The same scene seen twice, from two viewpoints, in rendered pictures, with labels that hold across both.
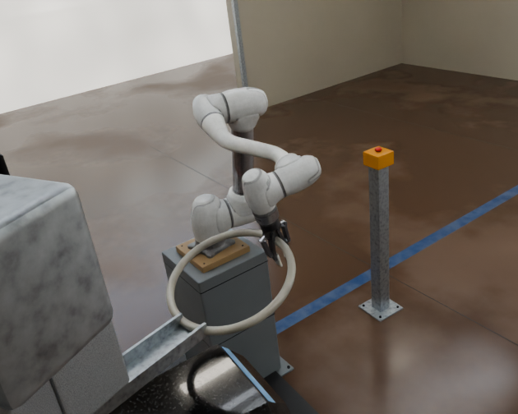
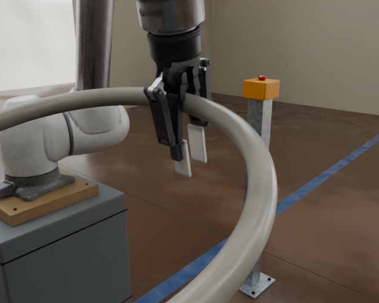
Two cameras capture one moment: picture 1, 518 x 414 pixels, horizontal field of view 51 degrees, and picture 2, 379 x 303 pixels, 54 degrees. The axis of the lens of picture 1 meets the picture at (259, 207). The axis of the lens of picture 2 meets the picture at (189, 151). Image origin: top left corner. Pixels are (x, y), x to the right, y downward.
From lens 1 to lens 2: 1.55 m
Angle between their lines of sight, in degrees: 18
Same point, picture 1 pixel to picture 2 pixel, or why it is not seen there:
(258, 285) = (110, 250)
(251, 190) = not seen: outside the picture
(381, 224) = not seen: hidden behind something
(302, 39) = (136, 60)
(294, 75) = not seen: hidden behind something
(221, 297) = (44, 272)
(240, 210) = (86, 123)
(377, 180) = (261, 115)
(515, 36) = (294, 71)
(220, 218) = (51, 131)
